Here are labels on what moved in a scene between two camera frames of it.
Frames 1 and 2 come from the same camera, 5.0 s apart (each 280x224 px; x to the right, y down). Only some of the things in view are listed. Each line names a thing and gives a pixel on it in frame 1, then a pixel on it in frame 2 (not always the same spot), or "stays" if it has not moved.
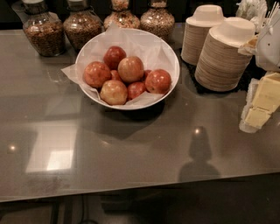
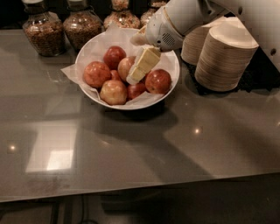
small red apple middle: (115, 76) stays
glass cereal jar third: (122, 16) stays
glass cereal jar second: (81, 24) stays
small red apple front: (135, 89) stays
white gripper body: (269, 52) -> (159, 31)
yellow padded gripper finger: (251, 44) -> (140, 38)
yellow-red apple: (130, 68) stays
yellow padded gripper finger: (263, 98) -> (148, 57)
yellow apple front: (114, 93) stays
